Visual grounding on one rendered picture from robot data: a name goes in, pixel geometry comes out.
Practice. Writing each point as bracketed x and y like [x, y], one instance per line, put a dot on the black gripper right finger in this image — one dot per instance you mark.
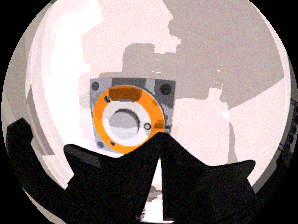
[183, 176]

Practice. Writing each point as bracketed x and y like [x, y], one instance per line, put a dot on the orange round plate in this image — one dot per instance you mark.
[132, 99]

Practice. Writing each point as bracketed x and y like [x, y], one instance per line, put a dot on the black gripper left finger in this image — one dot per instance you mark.
[132, 173]

